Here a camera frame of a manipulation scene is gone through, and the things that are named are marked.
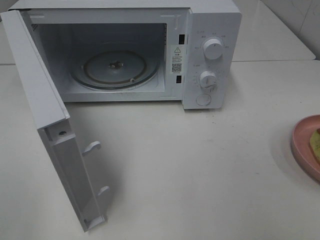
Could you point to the round white door button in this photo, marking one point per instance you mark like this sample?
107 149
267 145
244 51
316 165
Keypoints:
203 100

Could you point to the white timer knob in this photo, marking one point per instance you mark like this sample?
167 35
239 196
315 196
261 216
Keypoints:
207 80

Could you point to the white microwave door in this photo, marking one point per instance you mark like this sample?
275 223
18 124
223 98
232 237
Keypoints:
52 121

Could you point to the pink round plate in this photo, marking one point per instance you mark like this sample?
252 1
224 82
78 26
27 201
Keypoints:
301 148

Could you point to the sandwich with lettuce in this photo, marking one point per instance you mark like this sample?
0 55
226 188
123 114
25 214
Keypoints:
314 143

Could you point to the glass microwave turntable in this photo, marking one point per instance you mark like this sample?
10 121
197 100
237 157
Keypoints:
113 69

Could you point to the white microwave oven body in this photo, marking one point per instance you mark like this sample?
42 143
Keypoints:
173 31

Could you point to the upper white power knob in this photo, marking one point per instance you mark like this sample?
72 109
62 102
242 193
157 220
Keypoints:
213 48

